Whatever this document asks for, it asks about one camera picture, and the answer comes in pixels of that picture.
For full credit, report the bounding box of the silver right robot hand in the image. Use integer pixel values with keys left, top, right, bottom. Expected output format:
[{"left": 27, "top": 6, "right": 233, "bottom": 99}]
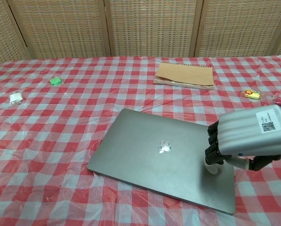
[{"left": 204, "top": 104, "right": 281, "bottom": 175}]

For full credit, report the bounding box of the silver laptop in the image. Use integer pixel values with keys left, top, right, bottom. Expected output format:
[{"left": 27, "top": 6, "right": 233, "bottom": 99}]
[{"left": 87, "top": 108, "right": 236, "bottom": 215}]

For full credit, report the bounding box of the woven bamboo folding screen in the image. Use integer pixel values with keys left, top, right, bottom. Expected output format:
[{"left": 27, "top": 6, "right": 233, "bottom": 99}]
[{"left": 0, "top": 0, "right": 281, "bottom": 68}]

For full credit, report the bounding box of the red white checkered tablecloth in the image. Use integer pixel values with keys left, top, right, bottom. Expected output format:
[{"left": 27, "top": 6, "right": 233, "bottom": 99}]
[{"left": 0, "top": 54, "right": 281, "bottom": 226}]

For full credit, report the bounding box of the yellow cartoon eraser in wrapper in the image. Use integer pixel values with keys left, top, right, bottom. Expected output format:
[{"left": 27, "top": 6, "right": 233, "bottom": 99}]
[{"left": 240, "top": 89, "right": 265, "bottom": 100}]

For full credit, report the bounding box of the brown spiral notebook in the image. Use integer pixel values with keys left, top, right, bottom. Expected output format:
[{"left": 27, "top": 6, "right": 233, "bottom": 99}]
[{"left": 153, "top": 62, "right": 216, "bottom": 91}]

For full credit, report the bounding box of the green wrapped eraser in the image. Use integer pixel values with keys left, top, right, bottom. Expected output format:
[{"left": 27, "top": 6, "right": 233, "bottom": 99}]
[{"left": 49, "top": 76, "right": 64, "bottom": 87}]

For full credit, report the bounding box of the white wrapped charger plug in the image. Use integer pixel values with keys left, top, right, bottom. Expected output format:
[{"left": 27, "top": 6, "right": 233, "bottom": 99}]
[{"left": 8, "top": 91, "right": 24, "bottom": 105}]

